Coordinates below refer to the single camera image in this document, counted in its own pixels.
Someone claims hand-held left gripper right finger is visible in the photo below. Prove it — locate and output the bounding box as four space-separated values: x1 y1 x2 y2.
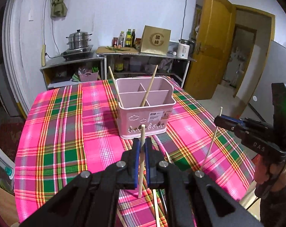
144 137 264 227

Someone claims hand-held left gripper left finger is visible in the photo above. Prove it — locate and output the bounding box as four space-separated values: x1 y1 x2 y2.
19 137 141 227

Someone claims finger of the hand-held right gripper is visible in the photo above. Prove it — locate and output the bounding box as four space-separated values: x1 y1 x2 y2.
214 115 246 133

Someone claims pink utensil basket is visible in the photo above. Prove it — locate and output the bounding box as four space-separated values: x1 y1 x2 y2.
115 77 176 139

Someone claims black chopstick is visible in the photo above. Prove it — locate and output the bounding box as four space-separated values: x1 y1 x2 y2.
160 189 167 218

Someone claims person's right forearm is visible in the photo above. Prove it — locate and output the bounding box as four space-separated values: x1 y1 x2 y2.
254 155 286 227

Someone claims grey board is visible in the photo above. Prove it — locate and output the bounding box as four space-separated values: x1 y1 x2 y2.
246 40 286 123

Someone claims pink plaid tablecloth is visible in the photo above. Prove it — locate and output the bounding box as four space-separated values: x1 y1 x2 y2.
14 76 256 227

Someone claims yellow wooden door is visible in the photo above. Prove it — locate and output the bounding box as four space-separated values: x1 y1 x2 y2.
183 0 237 97

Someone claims white electric kettle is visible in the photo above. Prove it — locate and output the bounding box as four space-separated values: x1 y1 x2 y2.
177 39 191 58

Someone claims long metal shelf table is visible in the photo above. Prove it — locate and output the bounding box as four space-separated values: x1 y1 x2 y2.
99 50 197 88

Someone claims pink woven shelf basket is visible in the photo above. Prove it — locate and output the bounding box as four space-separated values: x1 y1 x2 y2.
79 72 99 82

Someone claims gold square box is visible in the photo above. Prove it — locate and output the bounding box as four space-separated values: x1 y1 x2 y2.
140 25 172 55

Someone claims wooden cutting board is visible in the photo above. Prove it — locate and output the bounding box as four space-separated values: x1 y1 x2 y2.
96 46 140 54

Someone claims low metal shelf table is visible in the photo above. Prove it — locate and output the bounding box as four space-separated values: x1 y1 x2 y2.
40 51 104 90

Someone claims black induction cooker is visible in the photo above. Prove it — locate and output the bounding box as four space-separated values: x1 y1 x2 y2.
60 45 94 61

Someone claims steel steamer pot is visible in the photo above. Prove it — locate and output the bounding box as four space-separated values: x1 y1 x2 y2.
66 30 92 50

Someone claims thin wall cable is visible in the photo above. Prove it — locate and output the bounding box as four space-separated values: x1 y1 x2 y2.
183 0 190 40

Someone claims black power cable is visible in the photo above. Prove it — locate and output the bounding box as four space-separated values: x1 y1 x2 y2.
42 0 63 59

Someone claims white arched door frame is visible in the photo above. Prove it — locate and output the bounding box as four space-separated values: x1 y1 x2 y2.
2 0 32 116

